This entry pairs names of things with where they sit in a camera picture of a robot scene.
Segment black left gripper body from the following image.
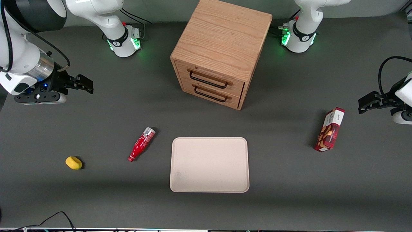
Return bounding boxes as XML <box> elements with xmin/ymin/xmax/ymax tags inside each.
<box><xmin>380</xmin><ymin>84</ymin><xmax>401</xmax><ymax>109</ymax></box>

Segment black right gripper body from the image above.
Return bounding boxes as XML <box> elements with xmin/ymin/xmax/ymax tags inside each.
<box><xmin>43</xmin><ymin>66</ymin><xmax>78</xmax><ymax>95</ymax></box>

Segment beige rectangular tray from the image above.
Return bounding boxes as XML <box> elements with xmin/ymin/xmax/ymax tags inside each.
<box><xmin>170</xmin><ymin>137</ymin><xmax>250</xmax><ymax>193</ymax></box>

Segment red snack box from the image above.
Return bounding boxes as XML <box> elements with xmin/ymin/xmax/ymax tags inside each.
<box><xmin>314</xmin><ymin>107</ymin><xmax>346</xmax><ymax>153</ymax></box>

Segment yellow sponge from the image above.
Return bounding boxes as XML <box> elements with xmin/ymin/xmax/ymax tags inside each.
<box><xmin>65</xmin><ymin>156</ymin><xmax>83</xmax><ymax>170</ymax></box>

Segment wooden drawer front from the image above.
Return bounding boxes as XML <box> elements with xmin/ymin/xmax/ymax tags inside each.
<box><xmin>181</xmin><ymin>80</ymin><xmax>242</xmax><ymax>109</ymax></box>
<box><xmin>175</xmin><ymin>60</ymin><xmax>245</xmax><ymax>96</ymax></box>

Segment wooden drawer cabinet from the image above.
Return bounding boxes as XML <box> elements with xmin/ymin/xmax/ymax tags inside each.
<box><xmin>170</xmin><ymin>0</ymin><xmax>273</xmax><ymax>111</ymax></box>

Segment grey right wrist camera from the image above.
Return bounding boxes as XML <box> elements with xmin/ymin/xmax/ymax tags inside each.
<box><xmin>14</xmin><ymin>91</ymin><xmax>67</xmax><ymax>105</ymax></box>

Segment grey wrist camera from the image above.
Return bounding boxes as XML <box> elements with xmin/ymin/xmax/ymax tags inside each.
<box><xmin>14</xmin><ymin>91</ymin><xmax>67</xmax><ymax>105</ymax></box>
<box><xmin>390</xmin><ymin>108</ymin><xmax>412</xmax><ymax>125</ymax></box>

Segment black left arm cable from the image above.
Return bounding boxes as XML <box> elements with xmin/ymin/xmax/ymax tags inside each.
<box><xmin>378</xmin><ymin>56</ymin><xmax>412</xmax><ymax>96</ymax></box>

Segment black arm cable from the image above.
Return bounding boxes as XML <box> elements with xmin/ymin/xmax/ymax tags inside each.
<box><xmin>0</xmin><ymin>0</ymin><xmax>70</xmax><ymax>72</ymax></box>
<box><xmin>378</xmin><ymin>56</ymin><xmax>412</xmax><ymax>96</ymax></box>

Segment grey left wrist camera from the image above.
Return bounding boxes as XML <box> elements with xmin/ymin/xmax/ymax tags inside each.
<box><xmin>390</xmin><ymin>108</ymin><xmax>412</xmax><ymax>125</ymax></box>

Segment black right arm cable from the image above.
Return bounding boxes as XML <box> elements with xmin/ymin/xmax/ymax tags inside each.
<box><xmin>0</xmin><ymin>0</ymin><xmax>70</xmax><ymax>72</ymax></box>

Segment black right base cables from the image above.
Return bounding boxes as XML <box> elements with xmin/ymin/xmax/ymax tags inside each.
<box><xmin>118</xmin><ymin>8</ymin><xmax>152</xmax><ymax>40</ymax></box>

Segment black base cables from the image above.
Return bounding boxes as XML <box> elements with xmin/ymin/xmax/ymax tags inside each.
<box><xmin>270</xmin><ymin>9</ymin><xmax>302</xmax><ymax>37</ymax></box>
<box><xmin>118</xmin><ymin>8</ymin><xmax>152</xmax><ymax>40</ymax></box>

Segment black left base cables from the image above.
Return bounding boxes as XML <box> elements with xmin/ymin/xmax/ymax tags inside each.
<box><xmin>270</xmin><ymin>9</ymin><xmax>302</xmax><ymax>37</ymax></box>

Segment black drawer handle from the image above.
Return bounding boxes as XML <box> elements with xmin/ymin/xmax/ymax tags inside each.
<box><xmin>189</xmin><ymin>71</ymin><xmax>229</xmax><ymax>89</ymax></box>
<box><xmin>194</xmin><ymin>86</ymin><xmax>228</xmax><ymax>103</ymax></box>

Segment black cable at table edge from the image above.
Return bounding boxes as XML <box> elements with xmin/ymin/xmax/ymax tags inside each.
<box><xmin>0</xmin><ymin>211</ymin><xmax>76</xmax><ymax>232</ymax></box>

